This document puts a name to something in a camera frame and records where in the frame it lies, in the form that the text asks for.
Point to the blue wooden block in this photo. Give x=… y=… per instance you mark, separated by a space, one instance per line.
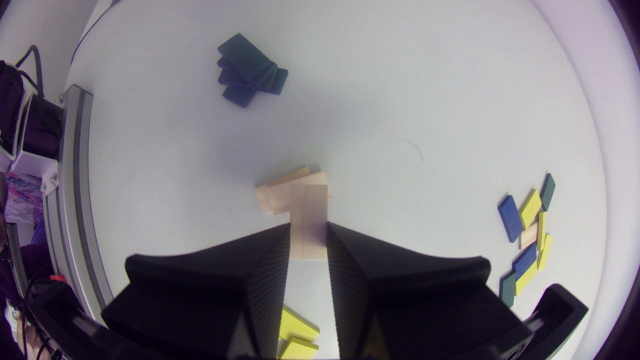
x=510 y=219
x=524 y=261

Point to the pile of pale wooden blocks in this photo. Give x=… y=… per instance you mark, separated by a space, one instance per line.
x=277 y=197

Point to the green wooden block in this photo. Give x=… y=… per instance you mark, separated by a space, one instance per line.
x=548 y=192
x=507 y=290

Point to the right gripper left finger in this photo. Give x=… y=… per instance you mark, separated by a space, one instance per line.
x=200 y=295

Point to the pale wooden block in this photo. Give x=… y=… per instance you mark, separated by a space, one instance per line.
x=308 y=220
x=528 y=236

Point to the pile of green wooden blocks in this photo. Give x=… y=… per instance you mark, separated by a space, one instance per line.
x=247 y=67

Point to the yellow wooden block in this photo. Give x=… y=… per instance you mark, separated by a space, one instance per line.
x=297 y=326
x=545 y=252
x=541 y=230
x=526 y=280
x=299 y=350
x=530 y=209

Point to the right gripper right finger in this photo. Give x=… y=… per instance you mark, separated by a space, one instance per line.
x=415 y=300

